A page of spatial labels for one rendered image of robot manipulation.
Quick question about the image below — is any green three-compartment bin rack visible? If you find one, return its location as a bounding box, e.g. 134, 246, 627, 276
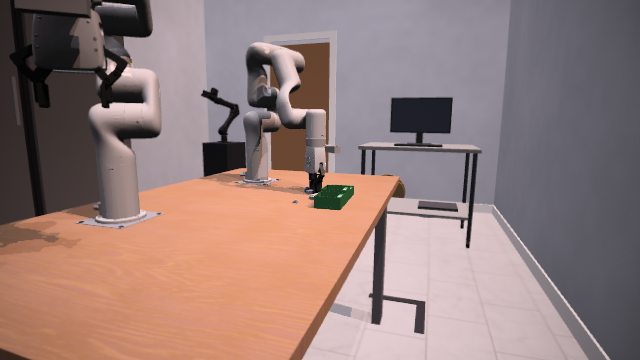
314, 185, 354, 210

